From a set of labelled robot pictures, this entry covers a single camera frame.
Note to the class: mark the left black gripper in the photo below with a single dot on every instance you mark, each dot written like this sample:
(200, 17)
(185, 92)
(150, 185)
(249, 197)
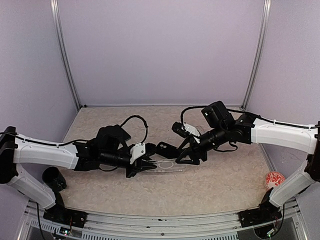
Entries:
(138, 166)

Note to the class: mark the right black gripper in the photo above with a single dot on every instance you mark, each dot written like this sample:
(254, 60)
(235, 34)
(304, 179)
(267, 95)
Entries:
(192, 150)

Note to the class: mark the clear phone case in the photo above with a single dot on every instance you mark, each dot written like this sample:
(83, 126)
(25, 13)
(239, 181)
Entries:
(164, 166)

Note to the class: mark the black phone case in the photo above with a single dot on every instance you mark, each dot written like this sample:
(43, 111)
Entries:
(167, 150)

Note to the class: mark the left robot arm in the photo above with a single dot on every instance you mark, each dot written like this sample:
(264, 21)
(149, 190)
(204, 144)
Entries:
(108, 148)

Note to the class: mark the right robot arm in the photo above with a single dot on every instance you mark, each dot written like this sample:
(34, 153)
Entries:
(277, 138)

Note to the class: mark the white translucent phone case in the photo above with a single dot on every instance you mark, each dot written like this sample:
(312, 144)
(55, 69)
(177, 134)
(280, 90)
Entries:
(200, 129)

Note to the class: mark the red white patterned bowl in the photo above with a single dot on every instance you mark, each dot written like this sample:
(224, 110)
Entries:
(273, 179)

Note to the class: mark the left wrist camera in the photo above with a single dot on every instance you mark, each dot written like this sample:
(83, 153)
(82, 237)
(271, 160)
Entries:
(138, 150)

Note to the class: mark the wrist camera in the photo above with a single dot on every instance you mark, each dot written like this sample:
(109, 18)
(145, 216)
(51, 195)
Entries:
(185, 130)
(138, 150)

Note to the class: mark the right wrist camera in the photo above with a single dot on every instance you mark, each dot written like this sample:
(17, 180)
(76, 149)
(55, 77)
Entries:
(185, 130)

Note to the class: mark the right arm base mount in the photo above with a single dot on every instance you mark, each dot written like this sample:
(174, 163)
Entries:
(265, 212)

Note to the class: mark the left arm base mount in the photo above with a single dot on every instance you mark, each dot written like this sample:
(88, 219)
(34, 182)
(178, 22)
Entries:
(58, 213)

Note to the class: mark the right aluminium frame post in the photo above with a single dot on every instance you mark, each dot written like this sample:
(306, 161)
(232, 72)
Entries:
(258, 53)

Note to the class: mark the aluminium frame post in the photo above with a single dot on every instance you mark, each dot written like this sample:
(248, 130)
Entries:
(54, 4)
(258, 53)

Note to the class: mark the front aluminium rail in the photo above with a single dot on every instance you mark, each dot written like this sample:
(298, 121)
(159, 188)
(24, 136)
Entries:
(101, 226)

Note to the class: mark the left aluminium frame post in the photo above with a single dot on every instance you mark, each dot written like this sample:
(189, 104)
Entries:
(54, 4)

